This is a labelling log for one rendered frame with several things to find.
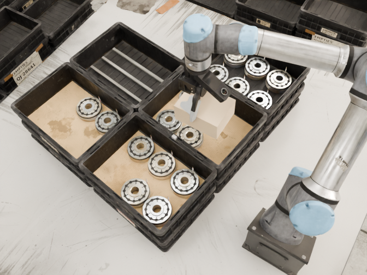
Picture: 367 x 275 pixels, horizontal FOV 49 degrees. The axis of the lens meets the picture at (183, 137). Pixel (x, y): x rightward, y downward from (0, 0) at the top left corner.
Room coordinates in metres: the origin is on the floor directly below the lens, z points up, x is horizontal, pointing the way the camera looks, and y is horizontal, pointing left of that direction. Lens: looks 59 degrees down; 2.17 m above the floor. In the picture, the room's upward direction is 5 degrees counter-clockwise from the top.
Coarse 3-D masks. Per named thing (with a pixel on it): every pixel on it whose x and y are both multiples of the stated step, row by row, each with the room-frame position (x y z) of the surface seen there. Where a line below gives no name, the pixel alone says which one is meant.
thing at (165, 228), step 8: (136, 112) 0.88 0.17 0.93; (128, 120) 0.85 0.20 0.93; (144, 120) 0.84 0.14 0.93; (120, 128) 0.81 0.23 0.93; (160, 128) 0.80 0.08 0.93; (112, 136) 0.78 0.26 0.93; (168, 136) 0.76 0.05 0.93; (104, 144) 0.75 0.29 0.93; (176, 144) 0.73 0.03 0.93; (192, 152) 0.69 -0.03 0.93; (200, 160) 0.66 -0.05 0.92; (80, 168) 0.66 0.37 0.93; (208, 168) 0.62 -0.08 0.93; (88, 176) 0.64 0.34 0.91; (96, 176) 0.62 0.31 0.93; (208, 176) 0.59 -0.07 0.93; (104, 184) 0.59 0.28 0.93; (208, 184) 0.57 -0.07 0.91; (112, 192) 0.56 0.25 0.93; (200, 192) 0.54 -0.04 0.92; (120, 200) 0.53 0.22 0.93; (192, 200) 0.51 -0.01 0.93; (128, 208) 0.50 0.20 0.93; (184, 208) 0.48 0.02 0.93; (136, 216) 0.47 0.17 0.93; (176, 216) 0.46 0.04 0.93; (144, 224) 0.45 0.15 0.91; (152, 224) 0.44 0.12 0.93; (168, 224) 0.43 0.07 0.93; (160, 232) 0.41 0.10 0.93
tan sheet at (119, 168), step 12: (156, 144) 0.79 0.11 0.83; (120, 156) 0.75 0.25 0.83; (108, 168) 0.70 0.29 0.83; (120, 168) 0.70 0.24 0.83; (132, 168) 0.70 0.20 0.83; (144, 168) 0.69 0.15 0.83; (180, 168) 0.68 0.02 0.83; (108, 180) 0.65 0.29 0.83; (120, 180) 0.65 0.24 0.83; (144, 180) 0.64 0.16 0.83; (156, 180) 0.64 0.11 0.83; (168, 180) 0.64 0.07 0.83; (204, 180) 0.62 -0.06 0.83; (120, 192) 0.60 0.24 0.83; (156, 192) 0.59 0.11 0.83; (168, 192) 0.59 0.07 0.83; (180, 204) 0.54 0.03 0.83
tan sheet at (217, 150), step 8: (176, 96) 1.02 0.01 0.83; (168, 104) 0.98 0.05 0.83; (232, 120) 0.88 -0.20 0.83; (240, 120) 0.87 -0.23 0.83; (224, 128) 0.84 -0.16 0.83; (232, 128) 0.84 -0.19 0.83; (240, 128) 0.83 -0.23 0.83; (248, 128) 0.83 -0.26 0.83; (208, 136) 0.81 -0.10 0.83; (224, 136) 0.80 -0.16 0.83; (232, 136) 0.80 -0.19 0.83; (240, 136) 0.80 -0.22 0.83; (208, 144) 0.77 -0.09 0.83; (216, 144) 0.77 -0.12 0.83; (224, 144) 0.77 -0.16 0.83; (232, 144) 0.77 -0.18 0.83; (208, 152) 0.74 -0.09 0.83; (216, 152) 0.74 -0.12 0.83; (224, 152) 0.73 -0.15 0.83; (216, 160) 0.70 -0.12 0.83
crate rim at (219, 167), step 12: (180, 72) 1.06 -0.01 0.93; (168, 84) 1.00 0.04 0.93; (156, 96) 0.95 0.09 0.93; (252, 108) 0.86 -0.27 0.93; (264, 120) 0.80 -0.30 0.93; (168, 132) 0.78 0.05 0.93; (252, 132) 0.75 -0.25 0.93; (240, 144) 0.71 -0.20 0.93; (204, 156) 0.67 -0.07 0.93; (216, 168) 0.62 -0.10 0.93
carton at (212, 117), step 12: (204, 96) 0.79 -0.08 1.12; (180, 108) 0.75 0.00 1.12; (204, 108) 0.74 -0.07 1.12; (216, 108) 0.74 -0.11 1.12; (228, 108) 0.73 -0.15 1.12; (180, 120) 0.75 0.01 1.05; (204, 120) 0.69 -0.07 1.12; (216, 120) 0.69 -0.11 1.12; (228, 120) 0.73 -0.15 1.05; (204, 132) 0.69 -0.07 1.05; (216, 132) 0.67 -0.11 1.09
